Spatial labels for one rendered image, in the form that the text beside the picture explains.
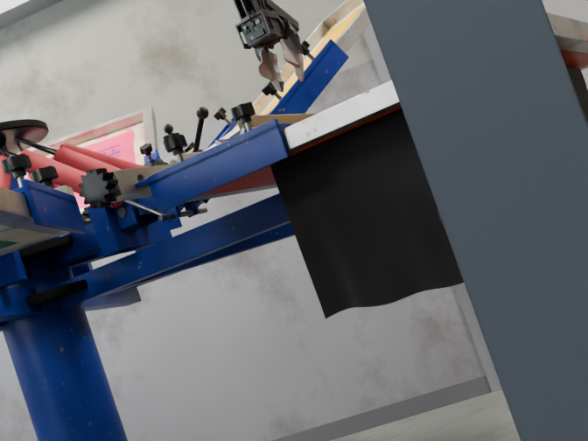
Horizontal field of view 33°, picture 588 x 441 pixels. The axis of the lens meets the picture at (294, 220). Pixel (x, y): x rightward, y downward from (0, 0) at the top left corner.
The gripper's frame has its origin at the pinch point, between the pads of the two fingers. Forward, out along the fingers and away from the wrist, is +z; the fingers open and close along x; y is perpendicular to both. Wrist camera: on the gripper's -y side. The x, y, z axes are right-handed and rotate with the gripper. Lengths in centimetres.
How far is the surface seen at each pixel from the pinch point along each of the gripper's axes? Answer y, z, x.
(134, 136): -109, -35, -129
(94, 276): 6, 20, -64
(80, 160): -2, -8, -62
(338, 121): 29.3, 16.8, 21.4
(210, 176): 31.1, 15.8, -5.4
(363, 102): 29.1, 15.9, 26.9
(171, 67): -214, -85, -175
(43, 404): 13, 43, -86
